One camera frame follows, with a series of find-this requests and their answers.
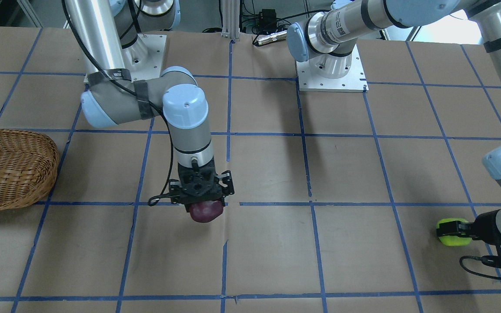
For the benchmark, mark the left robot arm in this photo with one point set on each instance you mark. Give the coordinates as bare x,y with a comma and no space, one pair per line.
426,128

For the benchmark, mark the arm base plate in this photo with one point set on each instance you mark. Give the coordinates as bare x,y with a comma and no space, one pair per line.
145,58

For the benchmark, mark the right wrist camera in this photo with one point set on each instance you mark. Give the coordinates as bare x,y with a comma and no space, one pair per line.
171,191

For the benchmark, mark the dark red apple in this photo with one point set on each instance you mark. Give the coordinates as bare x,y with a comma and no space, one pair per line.
206,211

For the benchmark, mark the aluminium frame post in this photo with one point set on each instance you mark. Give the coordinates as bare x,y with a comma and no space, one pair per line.
230,19

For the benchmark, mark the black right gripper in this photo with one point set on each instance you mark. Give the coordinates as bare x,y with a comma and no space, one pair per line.
228,184

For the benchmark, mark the green apple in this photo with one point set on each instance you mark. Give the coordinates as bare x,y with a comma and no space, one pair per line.
454,232

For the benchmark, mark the wicker basket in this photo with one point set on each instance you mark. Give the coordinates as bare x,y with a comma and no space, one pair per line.
28,167

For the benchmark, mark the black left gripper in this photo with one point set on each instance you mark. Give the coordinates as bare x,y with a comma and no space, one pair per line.
486,226

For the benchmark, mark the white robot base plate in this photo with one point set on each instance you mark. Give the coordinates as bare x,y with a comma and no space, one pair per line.
340,71

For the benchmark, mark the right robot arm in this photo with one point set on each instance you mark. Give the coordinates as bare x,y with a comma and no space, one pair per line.
115,97

